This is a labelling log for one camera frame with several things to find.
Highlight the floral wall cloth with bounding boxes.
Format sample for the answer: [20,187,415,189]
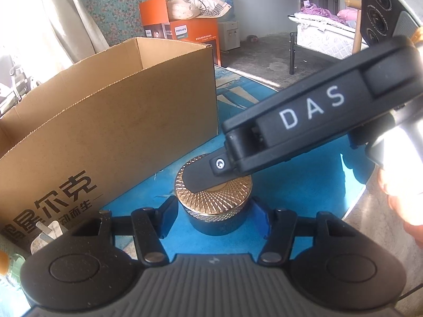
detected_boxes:
[77,0,203,47]

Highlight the white curtain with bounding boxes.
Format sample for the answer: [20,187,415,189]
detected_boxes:
[0,0,110,85]

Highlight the brown cardboard box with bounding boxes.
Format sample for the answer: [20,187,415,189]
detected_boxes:
[0,37,219,259]

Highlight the orange cardboard box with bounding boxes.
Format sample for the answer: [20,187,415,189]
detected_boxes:
[139,0,221,67]

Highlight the black jar with gold lid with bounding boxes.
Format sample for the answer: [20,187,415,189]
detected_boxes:
[174,155,254,237]

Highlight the white cloth bundle on box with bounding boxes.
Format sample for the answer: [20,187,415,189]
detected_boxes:
[166,0,232,21]

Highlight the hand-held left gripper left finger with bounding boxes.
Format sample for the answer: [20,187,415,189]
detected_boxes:
[71,196,181,266]

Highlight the wooden post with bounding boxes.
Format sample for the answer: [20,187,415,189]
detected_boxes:
[343,0,365,55]

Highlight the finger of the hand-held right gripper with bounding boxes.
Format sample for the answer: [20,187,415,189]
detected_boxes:
[183,148,239,193]

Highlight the bed with white mattress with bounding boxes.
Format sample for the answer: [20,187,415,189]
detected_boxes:
[287,7,370,75]

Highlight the white water dispenser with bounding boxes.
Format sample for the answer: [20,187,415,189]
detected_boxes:
[217,20,241,52]

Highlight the pink bedding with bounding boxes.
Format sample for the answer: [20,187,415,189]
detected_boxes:
[300,1,361,24]

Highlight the person's right hand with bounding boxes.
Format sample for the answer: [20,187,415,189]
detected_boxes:
[377,167,423,248]

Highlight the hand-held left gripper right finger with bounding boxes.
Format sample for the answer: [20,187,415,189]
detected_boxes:
[253,197,351,266]

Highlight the white charger plug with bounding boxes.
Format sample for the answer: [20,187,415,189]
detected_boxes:
[29,221,64,255]

